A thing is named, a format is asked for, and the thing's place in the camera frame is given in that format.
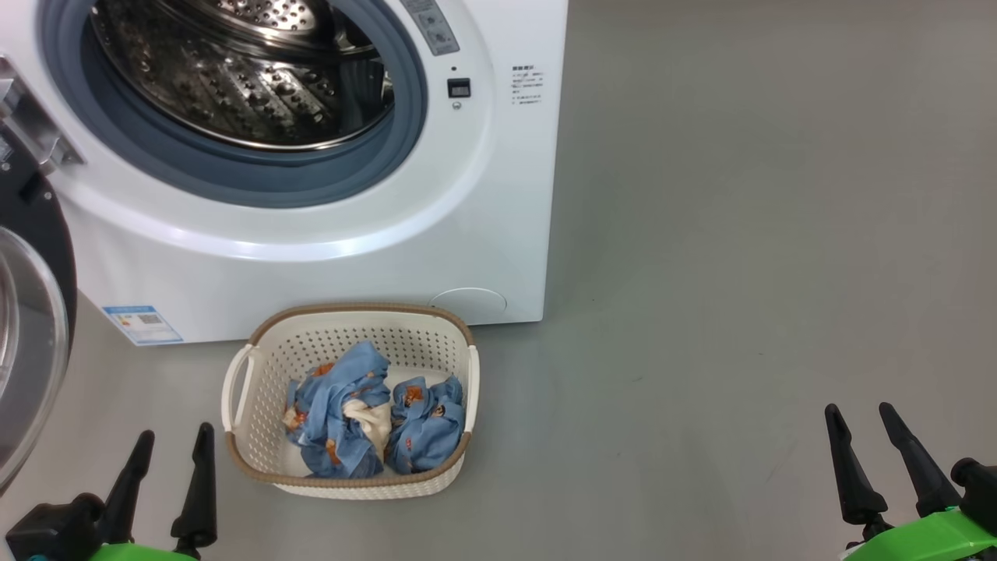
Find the metal door hinge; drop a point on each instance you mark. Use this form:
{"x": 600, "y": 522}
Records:
{"x": 35, "y": 132}

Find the black washing machine door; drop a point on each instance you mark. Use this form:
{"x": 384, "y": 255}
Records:
{"x": 47, "y": 226}

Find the blue garment with orange print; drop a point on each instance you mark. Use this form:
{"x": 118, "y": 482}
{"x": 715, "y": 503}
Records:
{"x": 428, "y": 436}

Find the round white filter cover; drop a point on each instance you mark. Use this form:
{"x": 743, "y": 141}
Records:
{"x": 467, "y": 302}

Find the white front-load washing machine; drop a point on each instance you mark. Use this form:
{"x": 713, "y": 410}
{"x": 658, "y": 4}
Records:
{"x": 311, "y": 265}

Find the grey rim warning sticker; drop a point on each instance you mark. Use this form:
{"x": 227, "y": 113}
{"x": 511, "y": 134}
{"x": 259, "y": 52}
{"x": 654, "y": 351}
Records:
{"x": 432, "y": 27}

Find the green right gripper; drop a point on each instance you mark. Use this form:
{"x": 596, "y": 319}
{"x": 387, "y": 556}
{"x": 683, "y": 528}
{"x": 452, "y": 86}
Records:
{"x": 935, "y": 541}

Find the small printed text sticker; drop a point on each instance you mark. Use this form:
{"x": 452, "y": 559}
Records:
{"x": 527, "y": 84}

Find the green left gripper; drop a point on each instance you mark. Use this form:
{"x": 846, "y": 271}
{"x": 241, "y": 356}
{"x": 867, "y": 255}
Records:
{"x": 144, "y": 553}

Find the blue garment with cream lining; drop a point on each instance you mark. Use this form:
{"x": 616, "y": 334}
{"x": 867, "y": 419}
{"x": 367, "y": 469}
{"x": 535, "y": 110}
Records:
{"x": 335, "y": 389}

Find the blue energy label sticker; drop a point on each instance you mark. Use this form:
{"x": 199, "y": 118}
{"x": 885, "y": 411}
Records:
{"x": 143, "y": 325}

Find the cream perforated laundry basket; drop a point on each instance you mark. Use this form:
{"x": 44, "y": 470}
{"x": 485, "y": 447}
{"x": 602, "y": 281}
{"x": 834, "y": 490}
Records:
{"x": 265, "y": 374}

